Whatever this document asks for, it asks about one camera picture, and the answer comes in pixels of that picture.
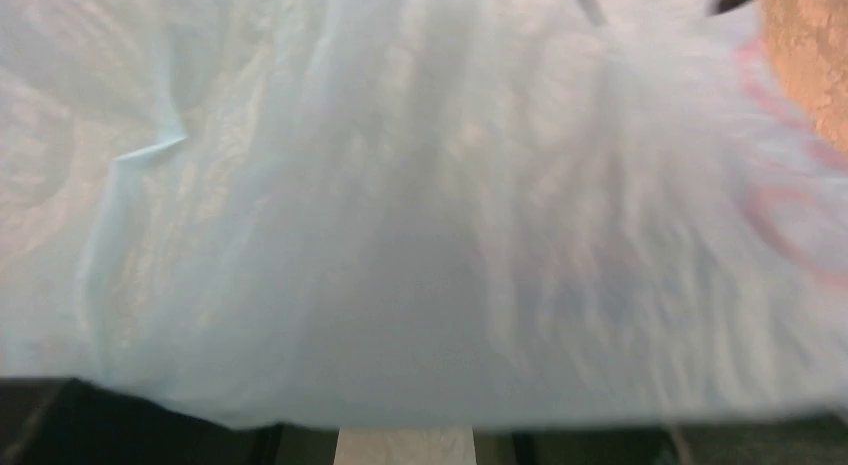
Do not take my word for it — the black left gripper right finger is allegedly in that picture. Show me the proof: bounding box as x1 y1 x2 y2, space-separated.
511 412 847 465

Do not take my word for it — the light blue plastic bag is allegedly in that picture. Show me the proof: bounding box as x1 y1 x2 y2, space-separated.
1 0 847 428

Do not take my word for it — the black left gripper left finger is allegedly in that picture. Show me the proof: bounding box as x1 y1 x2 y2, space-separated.
0 377 285 465

